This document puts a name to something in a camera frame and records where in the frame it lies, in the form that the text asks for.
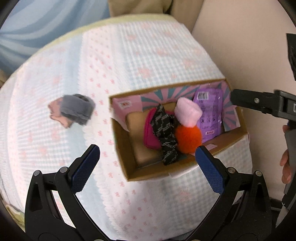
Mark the grey folded cloth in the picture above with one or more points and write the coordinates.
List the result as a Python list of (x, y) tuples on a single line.
[(76, 107)]

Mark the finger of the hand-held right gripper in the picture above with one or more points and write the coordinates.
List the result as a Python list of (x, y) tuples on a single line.
[(254, 100), (291, 55)]

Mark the light green bed sheet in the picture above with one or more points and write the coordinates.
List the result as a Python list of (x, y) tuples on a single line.
[(129, 18)]

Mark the person's right hand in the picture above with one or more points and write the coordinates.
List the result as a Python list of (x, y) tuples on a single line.
[(286, 166)]

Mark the light blue hanging cloth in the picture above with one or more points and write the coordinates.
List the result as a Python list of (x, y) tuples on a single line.
[(46, 25)]

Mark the magenta pouch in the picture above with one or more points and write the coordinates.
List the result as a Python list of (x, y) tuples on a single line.
[(150, 136)]

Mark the black patterned band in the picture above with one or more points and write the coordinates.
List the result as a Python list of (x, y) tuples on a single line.
[(166, 136)]

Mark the pink soft roll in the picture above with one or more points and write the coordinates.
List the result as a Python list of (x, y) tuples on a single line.
[(187, 112)]

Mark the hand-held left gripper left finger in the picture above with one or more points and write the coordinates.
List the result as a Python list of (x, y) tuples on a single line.
[(85, 169)]

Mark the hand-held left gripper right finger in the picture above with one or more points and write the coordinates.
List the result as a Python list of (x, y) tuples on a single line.
[(209, 169)]

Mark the pink folded cloth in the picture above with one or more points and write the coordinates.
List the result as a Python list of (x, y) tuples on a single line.
[(55, 111)]

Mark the orange plush ball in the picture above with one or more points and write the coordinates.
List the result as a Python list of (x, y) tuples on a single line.
[(187, 139)]

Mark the patterned cardboard box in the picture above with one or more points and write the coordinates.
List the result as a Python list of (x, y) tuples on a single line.
[(129, 148)]

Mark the beige curtain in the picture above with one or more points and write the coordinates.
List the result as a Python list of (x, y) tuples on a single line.
[(138, 7)]

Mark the purple packet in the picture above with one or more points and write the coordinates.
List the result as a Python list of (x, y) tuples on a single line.
[(211, 111)]

